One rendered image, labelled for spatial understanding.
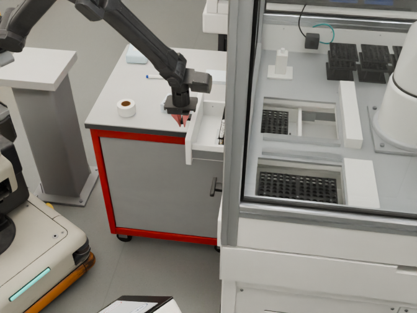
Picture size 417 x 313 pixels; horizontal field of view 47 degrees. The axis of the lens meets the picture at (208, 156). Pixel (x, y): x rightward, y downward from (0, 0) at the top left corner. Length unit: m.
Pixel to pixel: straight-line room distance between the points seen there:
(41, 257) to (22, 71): 0.81
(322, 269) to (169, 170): 0.93
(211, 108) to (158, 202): 0.57
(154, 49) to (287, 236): 0.60
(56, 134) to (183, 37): 1.94
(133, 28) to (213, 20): 1.10
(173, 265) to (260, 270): 1.11
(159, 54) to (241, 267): 0.61
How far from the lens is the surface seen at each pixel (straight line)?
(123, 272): 2.33
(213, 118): 1.74
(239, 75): 0.86
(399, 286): 1.31
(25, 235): 2.20
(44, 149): 2.50
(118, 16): 1.23
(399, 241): 1.17
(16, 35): 1.45
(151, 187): 2.06
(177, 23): 4.30
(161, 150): 1.91
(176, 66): 1.42
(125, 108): 1.87
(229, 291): 1.36
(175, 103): 1.53
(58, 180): 2.62
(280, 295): 1.36
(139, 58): 2.20
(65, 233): 2.16
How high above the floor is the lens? 1.88
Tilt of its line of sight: 41 degrees down
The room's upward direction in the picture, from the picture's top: straight up
